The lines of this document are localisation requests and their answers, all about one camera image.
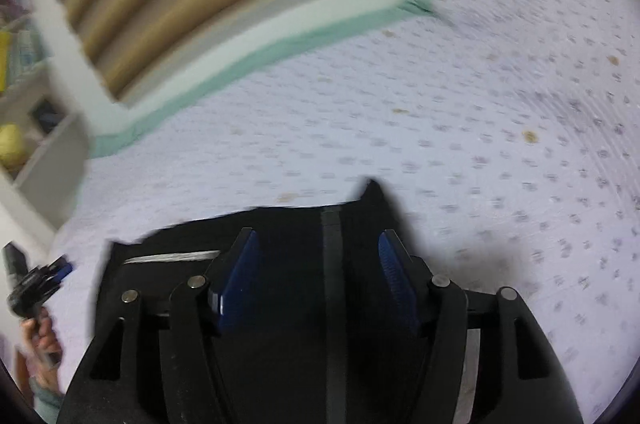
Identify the white bookshelf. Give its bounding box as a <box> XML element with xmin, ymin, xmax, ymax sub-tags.
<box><xmin>1</xmin><ymin>0</ymin><xmax>89</xmax><ymax>239</ymax></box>

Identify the yellow globe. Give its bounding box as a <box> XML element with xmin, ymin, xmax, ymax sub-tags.
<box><xmin>0</xmin><ymin>124</ymin><xmax>26</xmax><ymax>169</ymax></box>

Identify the small black picture frame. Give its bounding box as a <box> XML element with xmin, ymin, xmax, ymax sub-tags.
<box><xmin>29</xmin><ymin>98</ymin><xmax>65</xmax><ymax>136</ymax></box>

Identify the green bed sheet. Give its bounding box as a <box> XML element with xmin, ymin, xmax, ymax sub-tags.
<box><xmin>89</xmin><ymin>0</ymin><xmax>434</xmax><ymax>158</ymax></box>

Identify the person left hand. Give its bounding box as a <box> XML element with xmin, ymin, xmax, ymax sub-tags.
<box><xmin>22</xmin><ymin>308</ymin><xmax>63</xmax><ymax>395</ymax></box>

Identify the black hooded jacket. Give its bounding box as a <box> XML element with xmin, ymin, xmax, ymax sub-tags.
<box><xmin>92</xmin><ymin>177</ymin><xmax>471</xmax><ymax>424</ymax></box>

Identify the middle shelf book row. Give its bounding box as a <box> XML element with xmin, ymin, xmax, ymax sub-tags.
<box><xmin>0</xmin><ymin>0</ymin><xmax>46</xmax><ymax>95</ymax></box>

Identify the person left forearm green sleeve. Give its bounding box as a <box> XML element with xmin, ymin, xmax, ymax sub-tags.
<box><xmin>29</xmin><ymin>376</ymin><xmax>64</xmax><ymax>424</ymax></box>

